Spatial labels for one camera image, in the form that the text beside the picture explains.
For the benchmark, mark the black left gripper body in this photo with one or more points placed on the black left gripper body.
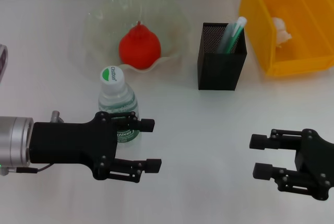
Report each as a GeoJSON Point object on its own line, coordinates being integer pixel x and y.
{"type": "Point", "coordinates": [70, 143]}

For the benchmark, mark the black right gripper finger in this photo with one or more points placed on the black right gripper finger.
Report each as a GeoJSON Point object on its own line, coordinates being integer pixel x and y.
{"type": "Point", "coordinates": [262, 171]}
{"type": "Point", "coordinates": [258, 141]}

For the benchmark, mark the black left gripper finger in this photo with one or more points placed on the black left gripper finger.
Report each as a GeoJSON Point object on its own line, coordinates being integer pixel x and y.
{"type": "Point", "coordinates": [153, 165]}
{"type": "Point", "coordinates": [147, 125]}

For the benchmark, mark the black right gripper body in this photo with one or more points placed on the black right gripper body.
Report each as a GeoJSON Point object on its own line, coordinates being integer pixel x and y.
{"type": "Point", "coordinates": [318, 164]}

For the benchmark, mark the clear water bottle green label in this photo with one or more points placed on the clear water bottle green label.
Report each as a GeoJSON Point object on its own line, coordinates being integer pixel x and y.
{"type": "Point", "coordinates": [117, 98]}

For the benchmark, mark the red-orange toy orange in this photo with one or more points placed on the red-orange toy orange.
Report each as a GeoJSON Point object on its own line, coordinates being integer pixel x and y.
{"type": "Point", "coordinates": [139, 49]}

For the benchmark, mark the grey marker pen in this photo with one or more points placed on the grey marker pen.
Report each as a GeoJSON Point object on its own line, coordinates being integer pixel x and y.
{"type": "Point", "coordinates": [226, 38]}

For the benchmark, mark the green pen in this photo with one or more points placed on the green pen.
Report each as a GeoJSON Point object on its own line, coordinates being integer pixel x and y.
{"type": "Point", "coordinates": [237, 33]}

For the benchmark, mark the white paper ball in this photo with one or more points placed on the white paper ball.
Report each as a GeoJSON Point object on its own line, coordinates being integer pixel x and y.
{"type": "Point", "coordinates": [281, 32]}

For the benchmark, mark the black mesh pen holder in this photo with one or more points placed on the black mesh pen holder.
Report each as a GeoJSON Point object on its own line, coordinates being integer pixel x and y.
{"type": "Point", "coordinates": [219, 72]}

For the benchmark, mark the pale green glass fruit plate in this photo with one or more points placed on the pale green glass fruit plate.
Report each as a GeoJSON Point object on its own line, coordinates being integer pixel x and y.
{"type": "Point", "coordinates": [104, 33]}

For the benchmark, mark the silver metal connector stub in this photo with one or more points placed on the silver metal connector stub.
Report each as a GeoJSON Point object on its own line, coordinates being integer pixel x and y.
{"type": "Point", "coordinates": [56, 117]}

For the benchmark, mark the yellow plastic bin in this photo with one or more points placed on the yellow plastic bin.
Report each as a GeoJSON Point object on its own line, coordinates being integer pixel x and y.
{"type": "Point", "coordinates": [300, 4]}

